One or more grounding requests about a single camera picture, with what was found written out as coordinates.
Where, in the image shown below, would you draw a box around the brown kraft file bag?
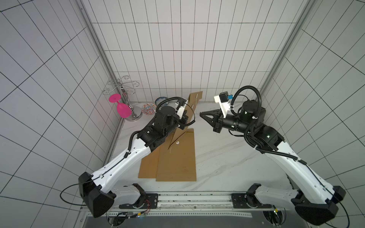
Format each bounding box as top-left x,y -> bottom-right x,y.
138,147 -> 160,179
156,133 -> 197,182

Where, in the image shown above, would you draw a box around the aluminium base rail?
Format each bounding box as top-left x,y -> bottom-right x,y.
82,190 -> 314,220

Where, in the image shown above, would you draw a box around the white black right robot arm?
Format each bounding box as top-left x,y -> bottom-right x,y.
200,85 -> 346,226

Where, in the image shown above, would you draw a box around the blue white patterned bowl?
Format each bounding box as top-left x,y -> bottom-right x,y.
155,97 -> 169,106

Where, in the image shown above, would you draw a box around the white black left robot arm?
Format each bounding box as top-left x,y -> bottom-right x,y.
78,97 -> 190,218

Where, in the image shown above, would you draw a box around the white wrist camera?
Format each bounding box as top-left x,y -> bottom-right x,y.
214,91 -> 233,118
176,98 -> 187,119

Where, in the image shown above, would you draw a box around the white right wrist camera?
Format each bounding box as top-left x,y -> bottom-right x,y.
214,91 -> 233,118

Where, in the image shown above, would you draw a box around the silver wire glass rack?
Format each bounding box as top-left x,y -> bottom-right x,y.
102,78 -> 142,122

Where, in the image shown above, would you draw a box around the red blue patterned bowl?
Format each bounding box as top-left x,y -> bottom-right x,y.
141,103 -> 157,116

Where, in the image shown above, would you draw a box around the brown kraft file bags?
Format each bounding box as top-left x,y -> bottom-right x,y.
168,91 -> 203,149

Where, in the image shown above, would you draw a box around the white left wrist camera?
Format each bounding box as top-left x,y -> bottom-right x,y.
176,98 -> 187,119

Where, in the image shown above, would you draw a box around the pink plastic wine glass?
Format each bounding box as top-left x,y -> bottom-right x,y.
109,94 -> 132,118

